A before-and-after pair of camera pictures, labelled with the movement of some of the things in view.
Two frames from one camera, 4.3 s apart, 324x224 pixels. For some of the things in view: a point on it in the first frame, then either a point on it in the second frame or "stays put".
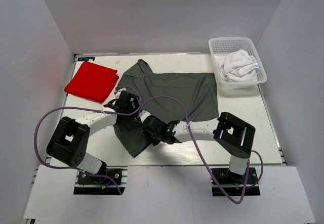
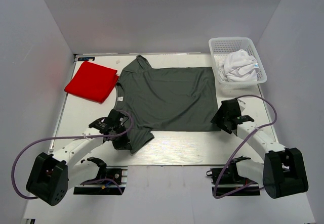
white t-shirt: (238, 66) stays put
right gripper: (155, 142) to (217, 120)
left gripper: (136, 104) to (124, 144)
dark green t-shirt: (180, 97) stays put
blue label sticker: (86, 58) stays put
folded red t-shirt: (92, 81) stays put
